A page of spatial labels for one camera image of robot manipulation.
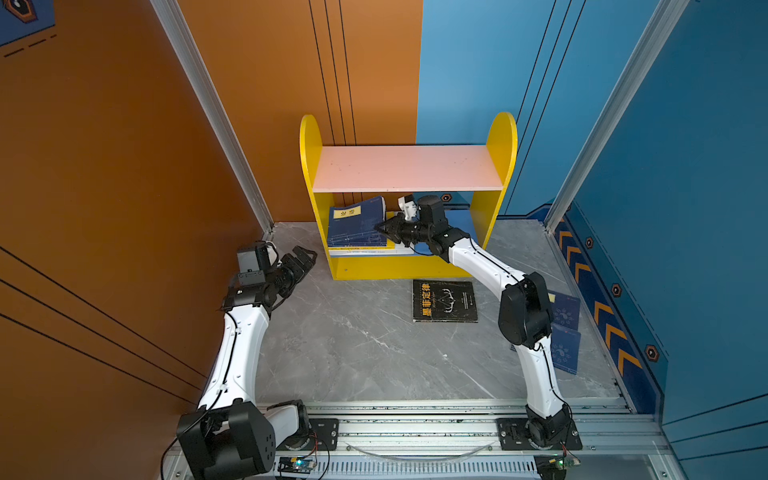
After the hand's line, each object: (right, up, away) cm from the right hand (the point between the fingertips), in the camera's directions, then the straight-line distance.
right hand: (372, 228), depth 86 cm
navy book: (-6, +1, +4) cm, 8 cm away
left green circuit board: (-17, -58, -15) cm, 62 cm away
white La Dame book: (+8, -6, +5) cm, 11 cm away
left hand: (-17, -9, -7) cm, 20 cm away
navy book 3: (+57, -34, +1) cm, 67 cm away
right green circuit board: (+45, -58, -15) cm, 75 cm away
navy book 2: (+60, -26, +8) cm, 66 cm away
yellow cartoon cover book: (+5, -4, +3) cm, 7 cm away
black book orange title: (+22, -23, +11) cm, 34 cm away
